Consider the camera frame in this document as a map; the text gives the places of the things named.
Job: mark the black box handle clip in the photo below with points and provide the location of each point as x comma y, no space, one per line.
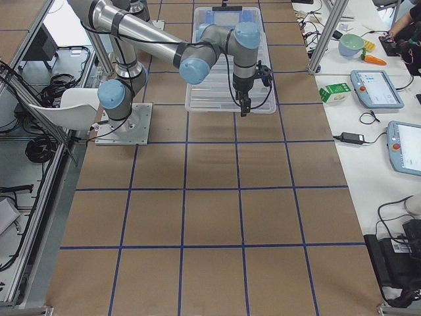
227,8

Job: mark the teach pendant tablet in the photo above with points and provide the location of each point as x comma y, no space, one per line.
403,142
375,90

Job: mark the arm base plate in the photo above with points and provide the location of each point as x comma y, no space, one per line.
135,131
158,24

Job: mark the yellow toy corn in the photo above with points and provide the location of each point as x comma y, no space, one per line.
369,46

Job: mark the toy carrot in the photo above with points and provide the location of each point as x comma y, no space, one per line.
374,60

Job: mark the green bowl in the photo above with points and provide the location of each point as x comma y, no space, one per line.
350,44

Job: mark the white chair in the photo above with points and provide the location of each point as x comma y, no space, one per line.
77,111

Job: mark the black power adapter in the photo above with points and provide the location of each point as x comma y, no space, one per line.
352,138

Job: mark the aluminium frame post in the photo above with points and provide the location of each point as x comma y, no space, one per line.
330,26

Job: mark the clear plastic box lid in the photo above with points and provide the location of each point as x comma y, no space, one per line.
215,92

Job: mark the clear plastic storage box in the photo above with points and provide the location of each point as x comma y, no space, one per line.
205,15

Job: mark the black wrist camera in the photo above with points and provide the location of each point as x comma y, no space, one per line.
265,74

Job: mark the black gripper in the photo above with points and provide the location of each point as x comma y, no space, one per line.
243,86

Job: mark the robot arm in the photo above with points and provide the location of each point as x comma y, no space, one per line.
193,60

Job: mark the green white carton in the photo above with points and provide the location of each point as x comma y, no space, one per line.
334,92

